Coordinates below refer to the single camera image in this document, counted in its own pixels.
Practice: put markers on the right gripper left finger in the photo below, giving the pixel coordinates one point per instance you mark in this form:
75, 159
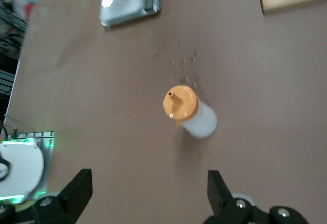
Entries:
71, 198

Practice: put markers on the silver digital kitchen scale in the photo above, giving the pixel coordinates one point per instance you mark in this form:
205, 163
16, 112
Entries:
122, 10

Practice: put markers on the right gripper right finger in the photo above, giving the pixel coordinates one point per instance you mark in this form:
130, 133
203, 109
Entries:
222, 203

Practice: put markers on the sauce bottle with orange cap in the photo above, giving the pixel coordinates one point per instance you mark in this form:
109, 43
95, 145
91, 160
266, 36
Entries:
201, 121

